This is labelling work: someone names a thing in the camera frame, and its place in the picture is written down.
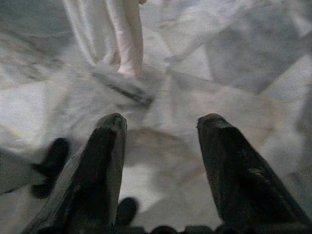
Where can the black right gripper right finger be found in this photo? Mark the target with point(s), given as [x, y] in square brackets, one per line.
[239, 180]

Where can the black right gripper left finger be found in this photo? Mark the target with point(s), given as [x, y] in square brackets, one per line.
[92, 175]

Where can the thin white garment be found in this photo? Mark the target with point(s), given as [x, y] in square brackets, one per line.
[102, 31]

